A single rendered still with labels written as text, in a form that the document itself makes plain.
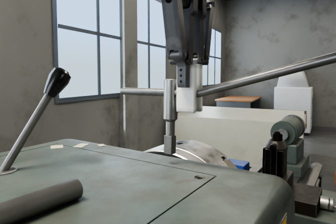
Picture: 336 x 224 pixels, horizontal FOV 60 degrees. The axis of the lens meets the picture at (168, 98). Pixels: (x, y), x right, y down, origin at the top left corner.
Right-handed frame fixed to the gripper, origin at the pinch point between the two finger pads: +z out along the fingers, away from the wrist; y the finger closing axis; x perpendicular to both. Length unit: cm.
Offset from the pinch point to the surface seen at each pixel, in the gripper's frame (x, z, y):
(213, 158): 4.2, 15.6, 18.0
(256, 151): 96, 105, 372
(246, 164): 8, 27, 52
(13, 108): 210, 24, 89
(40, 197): 4.5, 9.9, -21.4
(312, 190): -8, 40, 79
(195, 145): 9.2, 13.8, 19.4
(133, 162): 8.3, 11.8, -3.1
